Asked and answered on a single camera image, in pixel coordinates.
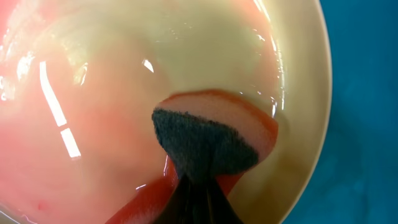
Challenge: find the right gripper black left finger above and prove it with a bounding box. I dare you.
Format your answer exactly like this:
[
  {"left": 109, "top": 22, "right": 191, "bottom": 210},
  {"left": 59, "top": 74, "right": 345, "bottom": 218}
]
[{"left": 153, "top": 175, "right": 198, "bottom": 224}]

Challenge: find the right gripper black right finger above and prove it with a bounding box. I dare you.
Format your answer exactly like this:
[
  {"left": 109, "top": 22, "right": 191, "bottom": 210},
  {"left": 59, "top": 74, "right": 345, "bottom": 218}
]
[{"left": 197, "top": 179, "right": 243, "bottom": 224}]

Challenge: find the pink green sponge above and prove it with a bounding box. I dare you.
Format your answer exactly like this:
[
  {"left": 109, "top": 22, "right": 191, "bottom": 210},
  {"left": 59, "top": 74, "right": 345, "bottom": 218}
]
[{"left": 105, "top": 89, "right": 279, "bottom": 224}]

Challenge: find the yellow plate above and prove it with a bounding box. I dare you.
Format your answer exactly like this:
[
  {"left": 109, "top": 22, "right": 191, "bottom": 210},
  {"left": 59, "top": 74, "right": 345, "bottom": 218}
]
[{"left": 1, "top": 1, "right": 331, "bottom": 223}]

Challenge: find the teal plastic tray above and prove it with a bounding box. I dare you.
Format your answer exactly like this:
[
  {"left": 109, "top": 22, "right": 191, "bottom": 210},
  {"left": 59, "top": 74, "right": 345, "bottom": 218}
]
[{"left": 286, "top": 0, "right": 397, "bottom": 223}]

